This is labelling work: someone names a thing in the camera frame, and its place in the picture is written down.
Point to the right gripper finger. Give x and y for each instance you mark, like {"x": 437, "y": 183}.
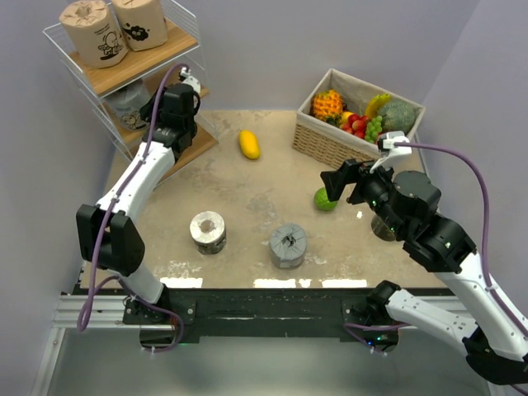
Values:
{"x": 350, "y": 171}
{"x": 333, "y": 183}

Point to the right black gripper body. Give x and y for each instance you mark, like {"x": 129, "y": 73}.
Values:
{"x": 373, "y": 186}

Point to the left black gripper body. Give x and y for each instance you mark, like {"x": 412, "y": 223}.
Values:
{"x": 150, "y": 114}

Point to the green bumpy citrus fruit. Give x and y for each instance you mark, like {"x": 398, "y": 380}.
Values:
{"x": 322, "y": 202}

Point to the grey paper towel roll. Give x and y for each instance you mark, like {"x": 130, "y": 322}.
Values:
{"x": 126, "y": 104}

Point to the dark grey towel roll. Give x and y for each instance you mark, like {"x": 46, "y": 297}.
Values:
{"x": 288, "y": 245}

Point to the brown roll with black print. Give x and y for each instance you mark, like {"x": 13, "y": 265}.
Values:
{"x": 143, "y": 23}

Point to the brown paper towel roll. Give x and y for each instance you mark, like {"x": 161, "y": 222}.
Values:
{"x": 93, "y": 29}

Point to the white and grey towel roll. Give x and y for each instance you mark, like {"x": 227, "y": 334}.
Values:
{"x": 208, "y": 231}

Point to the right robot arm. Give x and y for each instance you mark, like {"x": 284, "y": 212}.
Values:
{"x": 491, "y": 343}

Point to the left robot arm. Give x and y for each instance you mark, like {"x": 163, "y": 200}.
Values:
{"x": 107, "y": 234}

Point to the white paper towel roll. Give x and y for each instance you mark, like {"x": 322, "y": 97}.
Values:
{"x": 380, "y": 229}

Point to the red apples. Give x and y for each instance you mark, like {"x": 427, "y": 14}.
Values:
{"x": 355, "y": 124}

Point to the green grapes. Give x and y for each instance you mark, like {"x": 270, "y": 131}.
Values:
{"x": 374, "y": 129}

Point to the woven fruit basket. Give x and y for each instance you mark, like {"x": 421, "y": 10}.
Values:
{"x": 329, "y": 144}

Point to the yellow banana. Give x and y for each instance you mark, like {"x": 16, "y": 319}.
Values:
{"x": 375, "y": 103}

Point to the pineapple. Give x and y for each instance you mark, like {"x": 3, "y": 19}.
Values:
{"x": 327, "y": 105}

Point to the green melon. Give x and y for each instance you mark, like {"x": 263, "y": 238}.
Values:
{"x": 397, "y": 115}

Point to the yellow mango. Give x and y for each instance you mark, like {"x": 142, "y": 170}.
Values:
{"x": 249, "y": 144}

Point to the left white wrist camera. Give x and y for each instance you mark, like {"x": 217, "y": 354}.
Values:
{"x": 185, "y": 76}

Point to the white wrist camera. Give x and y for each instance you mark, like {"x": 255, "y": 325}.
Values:
{"x": 393, "y": 149}
{"x": 185, "y": 76}

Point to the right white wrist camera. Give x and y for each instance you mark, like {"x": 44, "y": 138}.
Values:
{"x": 393, "y": 149}

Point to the white wire wooden shelf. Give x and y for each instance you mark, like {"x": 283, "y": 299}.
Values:
{"x": 149, "y": 66}

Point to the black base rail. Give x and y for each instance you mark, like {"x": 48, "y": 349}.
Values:
{"x": 195, "y": 313}

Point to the aluminium frame rail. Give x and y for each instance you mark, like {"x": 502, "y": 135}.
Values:
{"x": 107, "y": 305}

